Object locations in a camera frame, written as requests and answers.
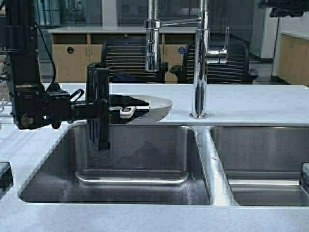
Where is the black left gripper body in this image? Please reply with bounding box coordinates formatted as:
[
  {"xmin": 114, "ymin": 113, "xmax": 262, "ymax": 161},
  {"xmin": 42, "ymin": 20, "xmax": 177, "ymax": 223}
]
[{"xmin": 43, "ymin": 82, "xmax": 109, "ymax": 129}]

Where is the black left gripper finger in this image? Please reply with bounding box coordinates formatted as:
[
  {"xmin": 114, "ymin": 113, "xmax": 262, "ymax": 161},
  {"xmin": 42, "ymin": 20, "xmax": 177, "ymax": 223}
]
[
  {"xmin": 86, "ymin": 67, "xmax": 109, "ymax": 102},
  {"xmin": 88, "ymin": 119, "xmax": 110, "ymax": 150}
]

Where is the white frying pan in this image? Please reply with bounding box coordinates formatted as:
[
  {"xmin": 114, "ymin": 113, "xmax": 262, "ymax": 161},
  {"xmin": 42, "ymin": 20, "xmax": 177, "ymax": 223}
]
[{"xmin": 109, "ymin": 94, "xmax": 173, "ymax": 125}]

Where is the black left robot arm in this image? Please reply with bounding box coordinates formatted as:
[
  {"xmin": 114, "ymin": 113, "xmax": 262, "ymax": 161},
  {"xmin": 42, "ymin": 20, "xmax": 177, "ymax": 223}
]
[{"xmin": 3, "ymin": 0, "xmax": 110, "ymax": 150}]

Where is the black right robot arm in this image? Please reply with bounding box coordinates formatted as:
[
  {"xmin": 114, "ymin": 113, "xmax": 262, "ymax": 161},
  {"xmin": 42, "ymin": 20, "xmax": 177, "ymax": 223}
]
[{"xmin": 258, "ymin": 0, "xmax": 309, "ymax": 18}]

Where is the left black office chair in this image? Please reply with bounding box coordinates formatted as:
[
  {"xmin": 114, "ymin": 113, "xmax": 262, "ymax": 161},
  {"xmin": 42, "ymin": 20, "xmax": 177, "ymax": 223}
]
[{"xmin": 86, "ymin": 35, "xmax": 168, "ymax": 84}]

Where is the black office chair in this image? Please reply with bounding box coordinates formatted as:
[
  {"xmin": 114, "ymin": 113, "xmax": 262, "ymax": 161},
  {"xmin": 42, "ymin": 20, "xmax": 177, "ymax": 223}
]
[
  {"xmin": 169, "ymin": 39, "xmax": 259, "ymax": 85},
  {"xmin": 86, "ymin": 35, "xmax": 168, "ymax": 84}
]

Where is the wooden background counter cabinet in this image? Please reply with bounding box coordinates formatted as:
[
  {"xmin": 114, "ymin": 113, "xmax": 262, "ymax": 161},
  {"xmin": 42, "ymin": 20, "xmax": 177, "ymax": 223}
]
[{"xmin": 48, "ymin": 26, "xmax": 196, "ymax": 83}]

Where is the left stainless sink basin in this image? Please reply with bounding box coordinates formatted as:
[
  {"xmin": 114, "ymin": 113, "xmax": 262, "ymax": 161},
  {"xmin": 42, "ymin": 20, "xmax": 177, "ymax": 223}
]
[{"xmin": 19, "ymin": 125, "xmax": 210, "ymax": 205}]

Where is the stainless sink basin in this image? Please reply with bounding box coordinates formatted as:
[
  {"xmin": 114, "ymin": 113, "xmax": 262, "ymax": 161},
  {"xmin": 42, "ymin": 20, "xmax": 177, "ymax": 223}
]
[
  {"xmin": 19, "ymin": 125, "xmax": 210, "ymax": 205},
  {"xmin": 211, "ymin": 126, "xmax": 309, "ymax": 207}
]

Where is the chrome pull-down sprayer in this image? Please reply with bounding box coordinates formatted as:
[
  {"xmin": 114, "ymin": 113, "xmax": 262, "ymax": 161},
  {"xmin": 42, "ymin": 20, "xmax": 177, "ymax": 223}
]
[{"xmin": 144, "ymin": 0, "xmax": 161, "ymax": 72}]

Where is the chrome kitchen faucet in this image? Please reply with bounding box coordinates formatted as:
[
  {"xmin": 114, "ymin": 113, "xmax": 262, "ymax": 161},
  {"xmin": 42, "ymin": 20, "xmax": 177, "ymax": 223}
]
[{"xmin": 161, "ymin": 0, "xmax": 230, "ymax": 119}]

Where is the right black office chair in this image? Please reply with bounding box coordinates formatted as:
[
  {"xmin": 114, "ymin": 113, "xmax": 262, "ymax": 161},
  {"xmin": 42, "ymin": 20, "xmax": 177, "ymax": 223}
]
[{"xmin": 169, "ymin": 39, "xmax": 259, "ymax": 85}]

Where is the right stainless sink basin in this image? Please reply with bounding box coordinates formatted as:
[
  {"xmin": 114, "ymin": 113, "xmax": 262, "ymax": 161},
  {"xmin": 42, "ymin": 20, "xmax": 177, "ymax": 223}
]
[{"xmin": 211, "ymin": 126, "xmax": 309, "ymax": 207}]

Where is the wooden right side cabinet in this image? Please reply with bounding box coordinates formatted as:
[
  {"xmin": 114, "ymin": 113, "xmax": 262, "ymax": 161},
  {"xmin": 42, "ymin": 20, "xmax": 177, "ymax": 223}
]
[{"xmin": 278, "ymin": 33, "xmax": 309, "ymax": 86}]

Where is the white wire cart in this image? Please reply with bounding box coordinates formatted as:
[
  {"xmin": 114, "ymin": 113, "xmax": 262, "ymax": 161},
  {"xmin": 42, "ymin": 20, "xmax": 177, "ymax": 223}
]
[{"xmin": 0, "ymin": 54, "xmax": 11, "ymax": 114}]

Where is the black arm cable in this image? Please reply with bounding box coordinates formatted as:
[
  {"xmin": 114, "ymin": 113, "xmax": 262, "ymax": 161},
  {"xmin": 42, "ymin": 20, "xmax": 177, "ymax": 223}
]
[{"xmin": 33, "ymin": 20, "xmax": 57, "ymax": 85}]

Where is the left base camera mount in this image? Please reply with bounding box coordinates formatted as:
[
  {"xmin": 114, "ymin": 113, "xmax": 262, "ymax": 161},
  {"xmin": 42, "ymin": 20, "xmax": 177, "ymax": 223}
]
[{"xmin": 0, "ymin": 162, "xmax": 14, "ymax": 197}]

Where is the base camera mount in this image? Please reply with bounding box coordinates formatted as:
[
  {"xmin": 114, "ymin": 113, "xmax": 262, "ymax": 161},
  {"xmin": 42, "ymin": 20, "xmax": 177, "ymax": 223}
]
[
  {"xmin": 299, "ymin": 163, "xmax": 309, "ymax": 193},
  {"xmin": 0, "ymin": 162, "xmax": 14, "ymax": 197}
]

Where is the right base camera mount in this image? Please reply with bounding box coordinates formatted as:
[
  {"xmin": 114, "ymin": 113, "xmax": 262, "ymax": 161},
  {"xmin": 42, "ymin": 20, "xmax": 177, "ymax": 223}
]
[{"xmin": 299, "ymin": 163, "xmax": 309, "ymax": 193}]

